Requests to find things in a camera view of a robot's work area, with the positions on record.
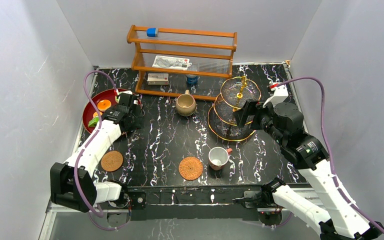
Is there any three-tier glass gold stand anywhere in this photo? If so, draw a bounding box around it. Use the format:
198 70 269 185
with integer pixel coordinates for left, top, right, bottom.
207 76 262 142

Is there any pink floral mug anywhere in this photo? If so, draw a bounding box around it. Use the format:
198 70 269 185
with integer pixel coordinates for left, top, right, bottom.
208 147 233 171

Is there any centre woven rattan coaster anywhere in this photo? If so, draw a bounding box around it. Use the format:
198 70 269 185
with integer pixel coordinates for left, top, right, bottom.
178 156 204 181

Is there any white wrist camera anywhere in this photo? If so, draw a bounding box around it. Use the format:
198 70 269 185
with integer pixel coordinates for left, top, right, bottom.
115 90 140 106
263 82 289 108

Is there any blue white eraser block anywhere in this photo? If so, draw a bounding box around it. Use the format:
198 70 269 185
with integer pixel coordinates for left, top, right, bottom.
146 27 159 38

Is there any wooden shelf rack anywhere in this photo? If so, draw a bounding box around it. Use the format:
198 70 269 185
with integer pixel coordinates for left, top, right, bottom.
126 25 238 97

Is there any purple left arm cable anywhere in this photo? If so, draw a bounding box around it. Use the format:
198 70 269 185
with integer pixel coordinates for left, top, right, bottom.
73 70 132 232

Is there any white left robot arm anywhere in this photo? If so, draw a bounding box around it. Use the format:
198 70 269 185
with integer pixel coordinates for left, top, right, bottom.
50 91 144 213

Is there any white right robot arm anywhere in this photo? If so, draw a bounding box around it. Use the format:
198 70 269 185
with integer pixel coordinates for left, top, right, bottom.
233 101 384 240

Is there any green triangular toy cake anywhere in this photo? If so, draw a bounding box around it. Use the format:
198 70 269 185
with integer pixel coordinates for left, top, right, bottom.
87 116 102 129

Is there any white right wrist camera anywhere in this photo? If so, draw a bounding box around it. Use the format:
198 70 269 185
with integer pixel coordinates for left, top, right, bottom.
263 82 289 108

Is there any small white red box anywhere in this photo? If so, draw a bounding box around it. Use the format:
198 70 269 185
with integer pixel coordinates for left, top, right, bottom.
146 73 169 86

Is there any blue bottle cap jar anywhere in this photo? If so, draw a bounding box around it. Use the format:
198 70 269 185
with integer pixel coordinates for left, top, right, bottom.
186 74 199 85

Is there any beige ceramic pitcher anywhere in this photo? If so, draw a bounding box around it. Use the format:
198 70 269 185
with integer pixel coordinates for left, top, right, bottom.
175 89 197 117

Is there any woven rattan coaster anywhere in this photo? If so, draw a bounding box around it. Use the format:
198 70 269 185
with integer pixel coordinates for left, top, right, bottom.
178 156 204 181
100 150 124 172

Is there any left woven rattan coaster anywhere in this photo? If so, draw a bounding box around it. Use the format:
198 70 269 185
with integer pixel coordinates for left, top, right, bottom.
100 150 124 172

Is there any white plastic packet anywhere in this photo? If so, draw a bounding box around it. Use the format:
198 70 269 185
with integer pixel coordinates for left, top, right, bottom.
152 55 192 71

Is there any red round tray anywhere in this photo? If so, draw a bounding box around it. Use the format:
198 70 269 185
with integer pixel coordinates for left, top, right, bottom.
82 88 127 134

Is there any orange white round cake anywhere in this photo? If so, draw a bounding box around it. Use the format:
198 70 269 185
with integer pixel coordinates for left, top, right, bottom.
96 99 112 112

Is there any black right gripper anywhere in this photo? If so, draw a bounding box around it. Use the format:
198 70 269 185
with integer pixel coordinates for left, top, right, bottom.
232 98 287 146

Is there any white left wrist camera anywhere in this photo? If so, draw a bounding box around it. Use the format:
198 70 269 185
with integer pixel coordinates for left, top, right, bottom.
115 90 140 106

